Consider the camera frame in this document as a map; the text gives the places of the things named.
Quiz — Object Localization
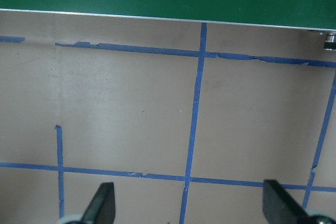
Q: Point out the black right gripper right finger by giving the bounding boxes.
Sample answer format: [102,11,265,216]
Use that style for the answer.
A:
[262,179,315,224]

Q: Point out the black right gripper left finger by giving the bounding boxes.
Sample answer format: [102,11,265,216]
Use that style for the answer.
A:
[80,182,116,224]

